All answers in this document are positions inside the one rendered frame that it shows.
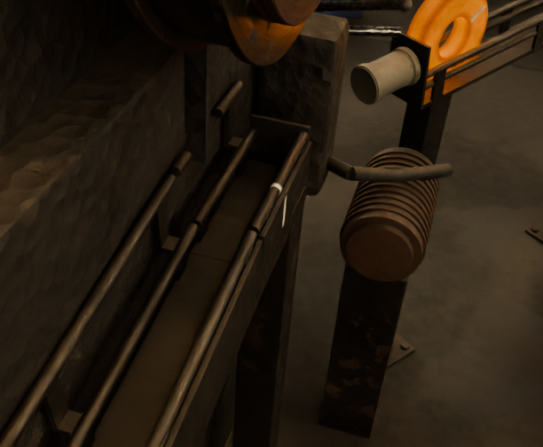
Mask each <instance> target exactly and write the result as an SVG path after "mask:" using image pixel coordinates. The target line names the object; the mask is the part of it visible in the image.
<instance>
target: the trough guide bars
mask: <svg viewBox="0 0 543 447"><path fill-rule="evenodd" d="M530 1H531V0H515V1H513V2H511V3H509V4H505V5H503V6H501V7H500V8H498V9H495V10H493V11H491V12H488V20H491V19H493V18H495V17H497V16H500V15H501V14H502V15H501V17H499V18H497V19H495V20H493V21H490V22H488V23H487V24H486V29H485V32H486V31H488V30H490V29H492V28H494V27H497V26H500V27H499V32H498V33H500V34H501V33H503V32H505V31H507V32H506V33H504V34H502V35H498V36H496V37H494V38H493V39H491V40H489V41H487V42H485V43H482V44H480V45H478V46H477V47H474V48H472V49H470V50H468V51H465V52H463V53H462V54H460V55H458V56H456V57H454V58H452V59H448V60H447V61H445V62H443V63H441V64H439V65H437V66H435V67H432V68H431V69H429V71H428V77H427V79H429V78H430V77H432V76H434V78H432V79H430V80H428V81H427V83H426V90H428V89H430V88H432V91H431V97H430V100H432V106H433V105H434V104H436V103H438V102H440V101H441V100H442V97H443V91H444V86H445V81H446V80H448V79H450V78H452V77H454V76H455V75H458V74H460V73H462V72H464V71H466V70H468V69H470V68H471V67H474V66H476V65H478V64H480V63H482V62H484V61H486V60H487V59H490V58H492V57H494V56H496V55H498V54H500V53H502V52H503V51H506V50H508V49H510V48H512V47H514V46H516V45H518V44H519V43H522V42H524V41H526V40H528V39H530V38H532V37H534V38H533V42H532V47H531V48H532V49H533V52H532V54H533V53H534V52H536V51H539V50H541V46H542V43H543V14H542V15H540V16H538V17H537V18H535V19H533V20H530V21H528V22H526V23H523V24H522V25H520V26H518V27H515V28H513V29H511V30H509V31H508V29H509V24H510V20H511V19H514V18H516V17H518V16H520V15H522V14H524V13H526V12H528V11H531V10H533V9H535V8H537V7H539V6H541V5H542V4H543V0H536V1H534V2H532V3H530V4H527V5H525V6H523V7H521V8H519V9H517V10H514V11H513V9H515V8H516V7H518V6H520V5H522V4H526V3H528V2H530ZM488 20H487V21H488ZM535 26H537V27H536V28H534V29H532V30H530V31H528V32H526V33H524V34H522V35H519V34H521V33H522V32H524V31H526V30H528V29H530V28H532V27H535ZM451 32H452V29H451V30H449V31H447V32H445V33H443V34H442V37H441V39H440V43H441V42H443V41H445V40H447V39H448V37H449V36H450V34H451ZM516 35H519V36H518V37H516V38H514V39H511V40H509V41H507V42H505V43H503V44H501V45H499V46H497V47H495V48H493V49H491V50H489V51H487V52H485V53H483V54H481V55H479V56H477V57H475V58H473V59H471V60H469V61H467V62H465V63H463V64H460V65H458V66H456V67H454V68H452V69H450V70H448V71H446V69H448V68H450V67H453V66H455V65H457V64H459V63H461V62H462V61H464V60H466V59H470V58H472V57H474V56H475V55H477V54H479V53H481V52H483V51H486V50H488V49H490V48H491V47H493V46H495V45H497V44H499V43H502V42H504V41H506V40H507V39H509V38H511V37H514V36H516Z"/></svg>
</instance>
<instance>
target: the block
mask: <svg viewBox="0 0 543 447"><path fill-rule="evenodd" d="M349 29H350V27H349V23H348V20H347V19H345V18H343V17H337V16H333V15H327V14H323V13H317V12H314V13H313V14H312V15H311V16H310V17H309V18H308V19H307V20H306V21H305V23H304V25H303V28H302V30H301V32H300V33H299V35H298V37H297V38H296V39H295V41H294V42H293V44H292V45H291V47H290V48H289V49H288V50H287V52H286V53H285V54H284V55H283V56H282V57H281V58H280V59H278V60H277V61H276V62H274V63H272V64H270V65H269V66H265V67H259V75H258V91H257V106H256V114H257V115H262V116H265V117H270V118H274V119H279V120H282V121H287V122H294V123H299V124H303V125H308V126H311V130H310V141H311V142H312V146H311V161H310V168H309V176H308V184H307V193H306V195H310V196H314V195H317V194H319V192H320V190H321V188H322V186H323V184H324V183H325V180H326V178H327V174H328V172H329V170H327V160H328V157H329V156H332V155H333V148H334V136H335V129H336V123H337V116H338V109H339V103H340V96H341V89H342V77H343V70H344V64H345V57H346V51H347V44H348V37H349Z"/></svg>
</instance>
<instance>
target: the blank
mask: <svg viewBox="0 0 543 447"><path fill-rule="evenodd" d="M487 20H488V5H487V1H486V0H425V1H424V2H423V4H422V5H421V7H420V8H419V10H418V11H417V12H416V13H415V15H414V17H413V20H412V22H411V24H410V27H409V28H408V31H407V34H408V35H409V36H411V37H413V38H415V39H417V40H419V41H421V42H423V43H425V44H427V45H428V46H430V47H431V52H430V58H429V69H431V68H432V67H435V66H437V65H439V64H441V63H443V62H445V61H447V60H448V59H452V58H454V57H456V56H458V55H460V54H462V53H463V52H465V51H468V50H470V49H472V48H474V47H477V46H478V45H479V44H480V43H481V41H482V39H483V36H484V31H485V29H486V24H487ZM452 21H454V22H453V28H452V32H451V34H450V36H449V37H448V39H447V41H446V42H445V43H444V44H443V45H442V46H441V47H440V48H439V43H440V39H441V37H442V34H443V33H444V31H445V29H446V28H447V27H448V25H449V24H450V23H451V22H452ZM471 59H472V58H470V59H466V60H464V61H462V62H461V63H459V64H457V65H455V66H453V67H450V68H448V69H446V71H448V70H450V69H452V68H454V67H456V66H458V65H460V64H463V63H465V62H467V61H469V60H471Z"/></svg>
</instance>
